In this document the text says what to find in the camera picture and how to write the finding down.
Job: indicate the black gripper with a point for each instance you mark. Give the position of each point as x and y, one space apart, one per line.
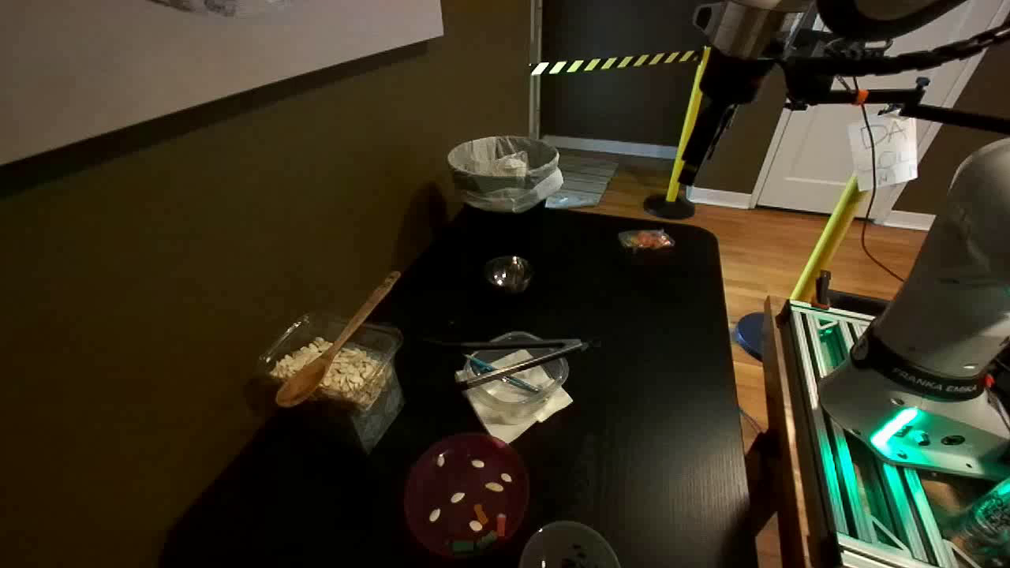
743 79

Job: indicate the bin with clear plastic liner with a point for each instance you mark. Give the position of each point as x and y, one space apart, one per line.
504 175

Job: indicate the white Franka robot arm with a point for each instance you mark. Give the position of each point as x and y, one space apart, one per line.
949 286

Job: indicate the yellow pole with black base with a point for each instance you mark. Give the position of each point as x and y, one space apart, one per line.
671 206

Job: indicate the white door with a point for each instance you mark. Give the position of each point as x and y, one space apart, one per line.
808 159

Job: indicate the small colourful candy packet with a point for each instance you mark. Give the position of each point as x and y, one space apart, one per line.
644 241

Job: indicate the grey floor mat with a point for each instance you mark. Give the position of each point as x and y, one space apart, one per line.
584 177

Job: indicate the leaning yellow pole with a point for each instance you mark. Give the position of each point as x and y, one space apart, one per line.
833 237

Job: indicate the hanging white paper sheet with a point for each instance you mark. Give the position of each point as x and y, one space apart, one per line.
886 148

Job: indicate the blue round floor base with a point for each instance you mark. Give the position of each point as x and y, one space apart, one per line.
754 337

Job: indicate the black tongs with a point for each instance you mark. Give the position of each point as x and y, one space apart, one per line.
526 344

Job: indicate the clear glass dish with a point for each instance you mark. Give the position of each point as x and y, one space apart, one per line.
554 370

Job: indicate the blue plastic utensil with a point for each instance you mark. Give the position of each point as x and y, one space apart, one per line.
494 370

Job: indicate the white paper napkin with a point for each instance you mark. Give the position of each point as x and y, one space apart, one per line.
515 414

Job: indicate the red plate with pills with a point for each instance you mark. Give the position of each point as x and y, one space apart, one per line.
463 479

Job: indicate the clear container with white bits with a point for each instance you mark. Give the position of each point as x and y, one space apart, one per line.
364 381

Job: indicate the wooden spoon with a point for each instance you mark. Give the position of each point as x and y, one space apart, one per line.
336 350

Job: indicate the clear bowl with dark rim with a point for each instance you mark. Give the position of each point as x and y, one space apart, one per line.
570 548

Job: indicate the black camera stand bar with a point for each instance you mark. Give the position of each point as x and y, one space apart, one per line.
949 116

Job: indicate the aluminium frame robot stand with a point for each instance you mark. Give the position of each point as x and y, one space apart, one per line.
808 421

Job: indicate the white wall board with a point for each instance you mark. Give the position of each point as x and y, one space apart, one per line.
159 64

